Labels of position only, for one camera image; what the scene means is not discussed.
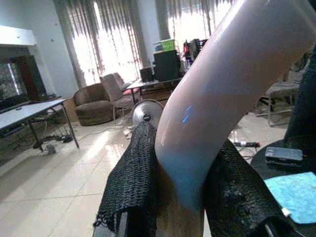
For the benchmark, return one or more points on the large black box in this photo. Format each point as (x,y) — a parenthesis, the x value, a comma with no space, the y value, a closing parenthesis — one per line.
(166,65)

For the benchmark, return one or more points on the black power strip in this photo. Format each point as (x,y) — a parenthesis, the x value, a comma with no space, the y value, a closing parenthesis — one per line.
(56,138)

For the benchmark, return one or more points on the small black speaker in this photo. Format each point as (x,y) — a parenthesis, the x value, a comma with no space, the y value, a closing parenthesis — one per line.
(146,74)

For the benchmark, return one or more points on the black red equipment rack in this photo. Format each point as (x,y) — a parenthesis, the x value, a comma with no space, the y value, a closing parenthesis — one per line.
(192,49)

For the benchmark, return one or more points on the dark glass-front cabinet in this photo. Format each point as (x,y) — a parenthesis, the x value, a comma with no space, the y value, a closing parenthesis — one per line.
(24,76)

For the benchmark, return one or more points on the long white black-legged table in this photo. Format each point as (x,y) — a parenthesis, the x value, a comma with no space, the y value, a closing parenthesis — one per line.
(24,112)

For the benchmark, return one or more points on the black round table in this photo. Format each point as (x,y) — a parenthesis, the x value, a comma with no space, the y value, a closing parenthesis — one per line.
(259,170)

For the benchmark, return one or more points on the grey-covered chair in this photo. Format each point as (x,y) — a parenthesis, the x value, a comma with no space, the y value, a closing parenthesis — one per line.
(281,91)

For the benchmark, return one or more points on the green plastic basket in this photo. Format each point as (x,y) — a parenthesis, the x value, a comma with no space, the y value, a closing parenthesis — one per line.
(169,45)

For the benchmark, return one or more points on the brown round armchair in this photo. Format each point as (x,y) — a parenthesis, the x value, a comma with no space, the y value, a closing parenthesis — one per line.
(92,108)

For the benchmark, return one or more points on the dark-framed work table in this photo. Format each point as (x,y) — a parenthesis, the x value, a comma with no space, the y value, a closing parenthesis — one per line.
(153,82)

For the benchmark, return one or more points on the flat grey device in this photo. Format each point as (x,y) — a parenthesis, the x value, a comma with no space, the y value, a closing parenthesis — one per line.
(284,154)

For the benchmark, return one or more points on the sheer white curtain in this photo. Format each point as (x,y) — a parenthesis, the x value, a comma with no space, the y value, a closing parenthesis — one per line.
(81,37)
(192,14)

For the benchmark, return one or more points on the grey metal-framed lounge chair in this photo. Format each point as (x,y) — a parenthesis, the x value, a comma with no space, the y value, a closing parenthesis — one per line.
(116,86)

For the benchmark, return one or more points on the teal textured cloth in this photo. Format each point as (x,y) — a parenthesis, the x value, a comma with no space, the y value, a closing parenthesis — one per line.
(293,195)

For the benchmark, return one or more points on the round silver floor fan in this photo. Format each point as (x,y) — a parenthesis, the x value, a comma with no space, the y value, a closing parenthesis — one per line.
(145,109)

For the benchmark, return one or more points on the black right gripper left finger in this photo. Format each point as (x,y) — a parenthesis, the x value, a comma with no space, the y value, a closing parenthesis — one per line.
(133,185)

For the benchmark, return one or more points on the white red power strip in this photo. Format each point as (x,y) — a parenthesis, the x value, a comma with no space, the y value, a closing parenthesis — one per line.
(247,144)

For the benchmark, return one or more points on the small grey power adapter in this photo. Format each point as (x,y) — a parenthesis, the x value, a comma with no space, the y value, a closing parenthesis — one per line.
(50,148)

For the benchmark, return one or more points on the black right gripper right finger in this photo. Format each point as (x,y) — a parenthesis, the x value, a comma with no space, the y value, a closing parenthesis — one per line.
(237,202)

